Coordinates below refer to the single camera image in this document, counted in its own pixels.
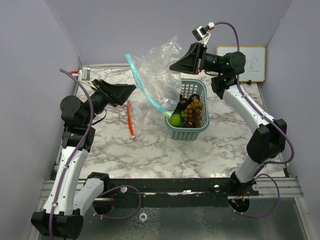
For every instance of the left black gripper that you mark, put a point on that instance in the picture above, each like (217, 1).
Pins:
(120, 91)

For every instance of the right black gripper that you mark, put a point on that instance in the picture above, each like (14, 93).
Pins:
(187, 64)

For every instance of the clear blue-zipper bag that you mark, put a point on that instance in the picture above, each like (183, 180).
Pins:
(151, 72)

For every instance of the brown longan bunch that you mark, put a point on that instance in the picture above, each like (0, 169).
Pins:
(193, 113)

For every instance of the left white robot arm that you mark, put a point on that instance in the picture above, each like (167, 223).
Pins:
(63, 213)

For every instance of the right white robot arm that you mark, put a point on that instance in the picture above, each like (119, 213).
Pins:
(267, 139)

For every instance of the clear orange-zipper bag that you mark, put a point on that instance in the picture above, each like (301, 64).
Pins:
(137, 113)

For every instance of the light blue plastic basket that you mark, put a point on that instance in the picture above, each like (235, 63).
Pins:
(189, 87)

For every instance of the green round fruit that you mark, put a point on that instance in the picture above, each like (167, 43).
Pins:
(175, 120)

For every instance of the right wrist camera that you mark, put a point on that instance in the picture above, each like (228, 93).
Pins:
(201, 32)

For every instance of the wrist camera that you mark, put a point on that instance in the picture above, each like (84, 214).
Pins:
(201, 32)
(85, 73)

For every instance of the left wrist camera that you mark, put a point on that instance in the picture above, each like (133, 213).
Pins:
(85, 73)

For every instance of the white board wooden frame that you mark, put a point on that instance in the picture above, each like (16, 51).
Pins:
(255, 66)

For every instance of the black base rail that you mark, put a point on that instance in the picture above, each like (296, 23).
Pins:
(171, 192)

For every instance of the aluminium frame rail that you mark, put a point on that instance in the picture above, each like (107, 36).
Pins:
(288, 188)

